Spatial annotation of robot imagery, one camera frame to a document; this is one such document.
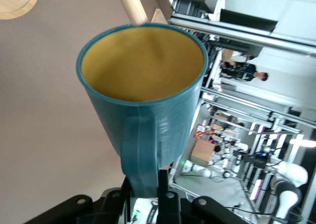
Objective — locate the person in dark shirt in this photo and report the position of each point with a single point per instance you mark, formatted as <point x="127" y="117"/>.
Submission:
<point x="242" y="72"/>

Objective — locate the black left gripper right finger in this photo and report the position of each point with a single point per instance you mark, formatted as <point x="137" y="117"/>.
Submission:
<point x="170" y="209"/>

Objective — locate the black monitor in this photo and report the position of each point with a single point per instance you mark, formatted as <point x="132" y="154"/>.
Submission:
<point x="247" y="20"/>

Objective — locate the aluminium frame beam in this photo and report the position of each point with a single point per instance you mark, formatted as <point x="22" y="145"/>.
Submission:
<point x="234" y="32"/>

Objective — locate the brown cardboard box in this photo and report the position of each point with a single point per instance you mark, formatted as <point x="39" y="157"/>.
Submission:
<point x="203" y="152"/>

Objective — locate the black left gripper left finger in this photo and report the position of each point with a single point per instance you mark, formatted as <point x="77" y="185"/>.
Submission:
<point x="111" y="206"/>

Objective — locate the white black background robot arm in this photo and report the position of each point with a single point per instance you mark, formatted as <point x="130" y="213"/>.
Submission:
<point x="293" y="174"/>

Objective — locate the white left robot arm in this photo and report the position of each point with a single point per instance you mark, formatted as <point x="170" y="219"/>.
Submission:
<point x="145" y="209"/>

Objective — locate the teal cup yellow inside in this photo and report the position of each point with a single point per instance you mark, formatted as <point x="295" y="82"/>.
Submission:
<point x="143" y="125"/>

